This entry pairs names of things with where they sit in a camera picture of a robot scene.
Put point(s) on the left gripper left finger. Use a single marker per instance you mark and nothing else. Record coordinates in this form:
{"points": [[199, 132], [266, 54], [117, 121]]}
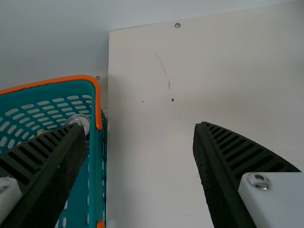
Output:
{"points": [[42, 171]]}

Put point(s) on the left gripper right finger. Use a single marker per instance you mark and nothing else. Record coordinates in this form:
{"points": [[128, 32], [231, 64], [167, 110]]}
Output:
{"points": [[228, 171]]}

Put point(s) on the teal shopping basket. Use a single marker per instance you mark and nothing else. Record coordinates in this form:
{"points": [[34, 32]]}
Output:
{"points": [[96, 166]]}

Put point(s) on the can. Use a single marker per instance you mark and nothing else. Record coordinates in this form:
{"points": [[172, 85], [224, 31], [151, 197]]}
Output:
{"points": [[79, 120]]}

